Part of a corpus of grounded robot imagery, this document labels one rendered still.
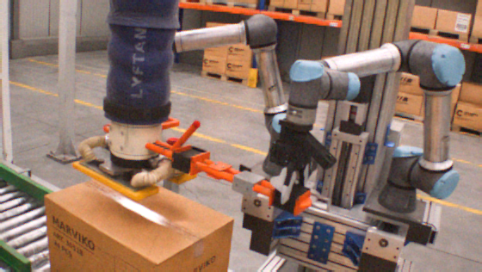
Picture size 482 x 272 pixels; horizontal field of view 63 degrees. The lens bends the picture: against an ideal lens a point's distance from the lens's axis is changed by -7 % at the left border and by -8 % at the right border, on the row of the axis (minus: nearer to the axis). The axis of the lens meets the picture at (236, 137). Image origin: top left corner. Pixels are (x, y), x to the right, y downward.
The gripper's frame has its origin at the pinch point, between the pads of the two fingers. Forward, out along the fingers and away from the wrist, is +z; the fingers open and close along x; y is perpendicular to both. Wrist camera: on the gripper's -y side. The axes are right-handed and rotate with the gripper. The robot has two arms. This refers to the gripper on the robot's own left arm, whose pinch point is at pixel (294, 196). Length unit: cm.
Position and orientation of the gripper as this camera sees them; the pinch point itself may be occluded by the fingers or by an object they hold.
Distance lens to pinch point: 114.1
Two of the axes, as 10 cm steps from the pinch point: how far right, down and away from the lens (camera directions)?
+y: -8.0, -2.7, 5.3
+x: -5.8, 1.8, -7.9
